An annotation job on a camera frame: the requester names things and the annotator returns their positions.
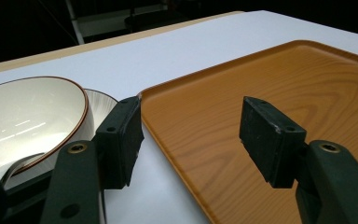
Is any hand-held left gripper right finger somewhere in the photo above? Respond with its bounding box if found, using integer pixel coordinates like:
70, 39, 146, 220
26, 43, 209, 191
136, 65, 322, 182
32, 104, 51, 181
239, 95, 358, 224

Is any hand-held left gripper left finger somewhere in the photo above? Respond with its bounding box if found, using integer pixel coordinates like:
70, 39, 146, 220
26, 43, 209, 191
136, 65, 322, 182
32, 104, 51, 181
39, 95, 145, 224

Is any wood-grain plastic tray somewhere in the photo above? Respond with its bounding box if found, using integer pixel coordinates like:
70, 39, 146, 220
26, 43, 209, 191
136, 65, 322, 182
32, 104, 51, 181
139, 39, 358, 224

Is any white bowl with brown rim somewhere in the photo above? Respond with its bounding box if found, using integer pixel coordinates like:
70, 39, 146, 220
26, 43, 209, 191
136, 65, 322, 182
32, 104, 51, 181
0, 76, 96, 189

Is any metal stand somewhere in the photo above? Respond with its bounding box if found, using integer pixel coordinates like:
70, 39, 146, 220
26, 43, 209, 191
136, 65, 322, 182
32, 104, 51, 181
64, 0, 87, 46

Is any white ribbed plate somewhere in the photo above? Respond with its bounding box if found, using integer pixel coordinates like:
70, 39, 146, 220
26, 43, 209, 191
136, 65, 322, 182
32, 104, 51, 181
83, 88, 119, 132

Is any metal spoon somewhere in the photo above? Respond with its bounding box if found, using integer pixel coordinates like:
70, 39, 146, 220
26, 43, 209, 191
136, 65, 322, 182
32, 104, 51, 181
0, 152, 46, 187

